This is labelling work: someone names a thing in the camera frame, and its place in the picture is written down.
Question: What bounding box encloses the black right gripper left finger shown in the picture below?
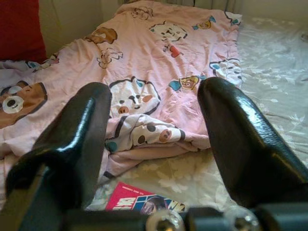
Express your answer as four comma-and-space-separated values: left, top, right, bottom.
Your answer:
6, 82, 113, 231

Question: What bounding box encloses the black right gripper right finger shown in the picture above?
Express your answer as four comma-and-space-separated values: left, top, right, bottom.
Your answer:
197, 77, 308, 205

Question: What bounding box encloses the pink anime cover book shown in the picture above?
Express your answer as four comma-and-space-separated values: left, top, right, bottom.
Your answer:
105, 182, 186, 214

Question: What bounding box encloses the pink cartoon bear blanket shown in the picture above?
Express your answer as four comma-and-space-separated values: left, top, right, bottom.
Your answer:
0, 0, 243, 210

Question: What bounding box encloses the grey floral bed sheet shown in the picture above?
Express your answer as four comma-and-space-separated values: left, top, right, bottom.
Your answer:
85, 14, 308, 212

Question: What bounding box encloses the red fabric cushion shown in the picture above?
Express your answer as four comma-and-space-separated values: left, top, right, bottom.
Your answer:
0, 0, 47, 64

